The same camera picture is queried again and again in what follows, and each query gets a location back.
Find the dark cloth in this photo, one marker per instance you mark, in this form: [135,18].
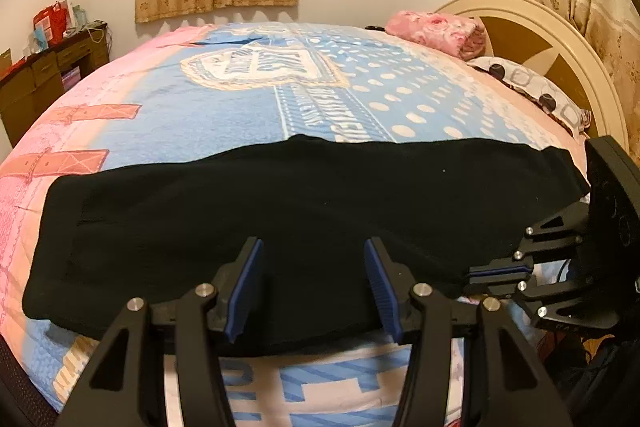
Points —
[600,382]

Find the white circle-patterned pillow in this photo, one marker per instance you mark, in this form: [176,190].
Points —
[525,82]

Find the red flat box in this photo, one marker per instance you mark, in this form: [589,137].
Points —
[15,68]

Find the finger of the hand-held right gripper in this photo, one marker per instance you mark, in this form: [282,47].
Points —
[565,302]
[555,232]

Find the tan cardboard piece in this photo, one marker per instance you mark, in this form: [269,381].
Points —
[5,62]

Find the light blue packet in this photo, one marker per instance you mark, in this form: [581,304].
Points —
[39,41]

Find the cream wooden headboard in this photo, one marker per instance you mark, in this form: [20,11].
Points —
[525,37]

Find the stack of pastel books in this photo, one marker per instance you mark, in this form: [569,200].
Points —
[70,78]

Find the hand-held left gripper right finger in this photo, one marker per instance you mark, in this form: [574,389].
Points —
[385,292]

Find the pink floral folded blanket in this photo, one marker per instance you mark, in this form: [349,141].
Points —
[435,29]

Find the pink and blue printed blanket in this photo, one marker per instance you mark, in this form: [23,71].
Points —
[225,107]

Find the brown wooden desk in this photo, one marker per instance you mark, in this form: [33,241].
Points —
[30,97]

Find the dark mesh chair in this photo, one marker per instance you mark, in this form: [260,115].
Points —
[15,397]

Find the black pants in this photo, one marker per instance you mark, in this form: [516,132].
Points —
[300,207]

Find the red gift bag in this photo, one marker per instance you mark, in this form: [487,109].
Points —
[52,22]

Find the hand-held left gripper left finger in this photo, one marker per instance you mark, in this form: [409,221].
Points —
[247,289]

